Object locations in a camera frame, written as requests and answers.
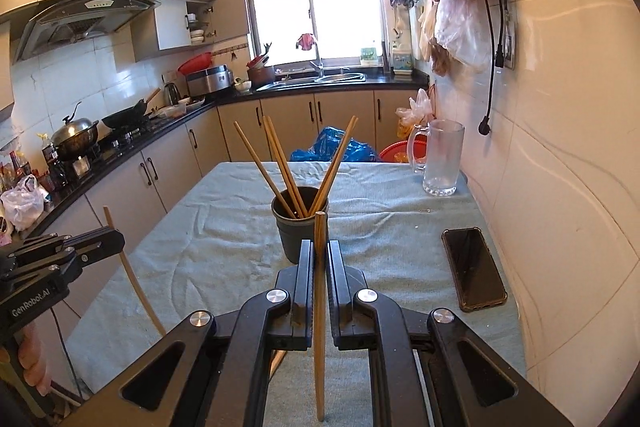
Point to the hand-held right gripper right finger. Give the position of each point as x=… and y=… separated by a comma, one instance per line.
x=336, y=279

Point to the person's left hand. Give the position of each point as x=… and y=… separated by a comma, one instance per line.
x=35, y=359

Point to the white hanging plastic bag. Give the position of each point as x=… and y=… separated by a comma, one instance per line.
x=462, y=32

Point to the silver rice cooker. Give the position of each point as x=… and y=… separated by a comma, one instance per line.
x=210, y=82

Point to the blue plastic bag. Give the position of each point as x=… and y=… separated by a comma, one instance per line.
x=330, y=147

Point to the white dish soap container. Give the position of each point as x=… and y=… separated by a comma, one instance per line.
x=402, y=59

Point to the chrome sink faucet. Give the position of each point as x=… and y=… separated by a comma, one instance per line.
x=318, y=62

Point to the brown cooking pot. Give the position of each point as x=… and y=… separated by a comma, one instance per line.
x=261, y=77

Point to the black wok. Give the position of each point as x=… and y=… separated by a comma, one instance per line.
x=127, y=117

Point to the smartphone in brown clear case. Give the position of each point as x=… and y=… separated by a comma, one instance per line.
x=472, y=269

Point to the red plastic basket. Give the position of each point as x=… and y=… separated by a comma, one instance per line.
x=395, y=152

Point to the steel kitchen sink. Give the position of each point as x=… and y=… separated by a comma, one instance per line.
x=310, y=80

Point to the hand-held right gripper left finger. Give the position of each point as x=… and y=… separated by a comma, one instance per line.
x=305, y=279

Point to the steel range hood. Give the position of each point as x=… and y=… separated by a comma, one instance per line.
x=75, y=19

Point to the steel pot with lid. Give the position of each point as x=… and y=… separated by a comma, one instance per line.
x=75, y=134

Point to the open wall cabinet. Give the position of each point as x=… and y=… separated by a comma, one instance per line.
x=170, y=27

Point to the red plastic basin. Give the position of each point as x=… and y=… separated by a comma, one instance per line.
x=195, y=64

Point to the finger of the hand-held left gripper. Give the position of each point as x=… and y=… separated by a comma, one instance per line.
x=97, y=238
x=100, y=253

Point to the beige lower kitchen cabinets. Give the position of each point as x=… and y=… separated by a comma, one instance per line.
x=165, y=157

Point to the frosted glass beer mug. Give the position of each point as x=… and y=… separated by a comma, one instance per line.
x=442, y=157

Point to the yellow white plastic bag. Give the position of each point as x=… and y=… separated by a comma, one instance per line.
x=415, y=112

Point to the steel electric kettle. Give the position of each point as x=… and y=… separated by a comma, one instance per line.
x=172, y=94

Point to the pink cloth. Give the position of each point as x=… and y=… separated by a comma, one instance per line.
x=306, y=42

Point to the green box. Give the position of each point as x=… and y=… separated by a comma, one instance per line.
x=368, y=56

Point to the grey-blue tablecloth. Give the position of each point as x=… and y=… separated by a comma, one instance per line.
x=210, y=227

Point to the dark grey utensil holder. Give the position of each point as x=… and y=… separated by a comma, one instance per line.
x=295, y=237

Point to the gas stove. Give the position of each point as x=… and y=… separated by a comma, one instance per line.
x=130, y=134

